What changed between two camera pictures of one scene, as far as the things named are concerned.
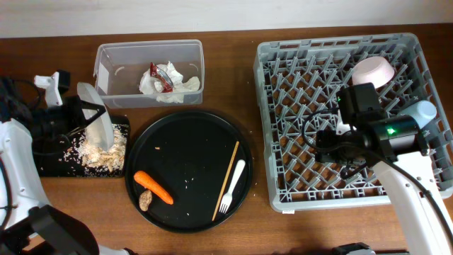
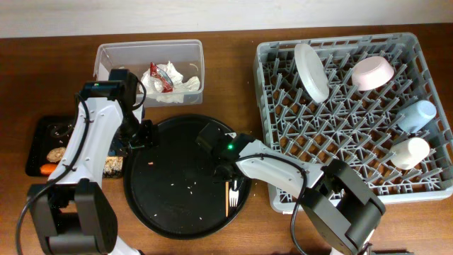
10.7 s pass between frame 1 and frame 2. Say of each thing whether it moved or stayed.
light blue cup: stayed
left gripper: moved
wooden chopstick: moved
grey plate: moved
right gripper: moved
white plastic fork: moved
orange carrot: moved
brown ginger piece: moved
